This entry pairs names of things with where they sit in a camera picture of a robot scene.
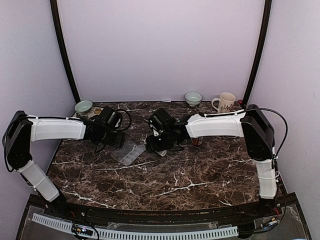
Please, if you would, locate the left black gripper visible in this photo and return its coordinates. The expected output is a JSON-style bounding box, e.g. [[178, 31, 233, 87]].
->
[[99, 128, 126, 149]]

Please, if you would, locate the white slotted cable duct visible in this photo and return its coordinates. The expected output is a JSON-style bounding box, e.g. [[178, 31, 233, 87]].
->
[[31, 213, 239, 240]]

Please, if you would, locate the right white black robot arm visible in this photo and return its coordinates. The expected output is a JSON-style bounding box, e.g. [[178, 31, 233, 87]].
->
[[145, 104, 279, 217]]

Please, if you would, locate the amber pill bottle grey cap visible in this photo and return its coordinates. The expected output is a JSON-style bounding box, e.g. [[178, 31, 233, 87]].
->
[[191, 136, 203, 147]]

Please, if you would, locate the right celadon green bowl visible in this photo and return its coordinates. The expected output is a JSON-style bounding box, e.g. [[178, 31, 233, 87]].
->
[[184, 91, 203, 107]]

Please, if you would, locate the right black frame post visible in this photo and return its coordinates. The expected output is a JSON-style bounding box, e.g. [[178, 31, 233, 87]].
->
[[241, 0, 272, 109]]

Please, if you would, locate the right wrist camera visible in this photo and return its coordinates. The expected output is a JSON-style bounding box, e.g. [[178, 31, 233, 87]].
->
[[148, 116, 164, 137]]

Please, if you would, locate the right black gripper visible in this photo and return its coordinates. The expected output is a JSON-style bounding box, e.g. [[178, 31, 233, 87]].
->
[[146, 129, 175, 153]]

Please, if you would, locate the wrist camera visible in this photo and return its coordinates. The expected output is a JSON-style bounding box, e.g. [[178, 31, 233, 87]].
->
[[98, 106, 123, 129], [148, 116, 164, 137]]

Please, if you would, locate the cream printed mug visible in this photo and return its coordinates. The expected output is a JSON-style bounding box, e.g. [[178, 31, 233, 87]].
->
[[211, 92, 236, 113]]

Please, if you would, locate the left black frame post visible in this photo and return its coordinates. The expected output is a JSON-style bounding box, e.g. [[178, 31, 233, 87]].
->
[[49, 0, 81, 104]]

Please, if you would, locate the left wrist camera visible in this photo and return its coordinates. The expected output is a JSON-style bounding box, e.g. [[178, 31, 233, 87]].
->
[[98, 106, 123, 129]]

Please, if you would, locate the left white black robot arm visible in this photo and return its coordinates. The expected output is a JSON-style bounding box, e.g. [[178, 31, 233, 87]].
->
[[2, 107, 125, 218]]

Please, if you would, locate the clear plastic pill organizer box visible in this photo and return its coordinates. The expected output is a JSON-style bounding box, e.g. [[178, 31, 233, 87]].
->
[[111, 140, 146, 167]]

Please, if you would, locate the celadon green bowl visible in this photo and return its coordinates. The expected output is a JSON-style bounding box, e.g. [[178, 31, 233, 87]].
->
[[74, 100, 93, 115], [184, 91, 203, 107]]

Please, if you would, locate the white pill bottle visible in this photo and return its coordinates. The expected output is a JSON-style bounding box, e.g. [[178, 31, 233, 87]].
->
[[157, 150, 167, 157]]

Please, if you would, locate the black frame post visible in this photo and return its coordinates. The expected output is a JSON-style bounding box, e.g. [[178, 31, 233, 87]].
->
[[241, 0, 272, 109], [49, 0, 81, 104]]

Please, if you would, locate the left celadon green bowl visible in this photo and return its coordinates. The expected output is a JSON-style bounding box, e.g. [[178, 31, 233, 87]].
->
[[74, 100, 93, 115]]

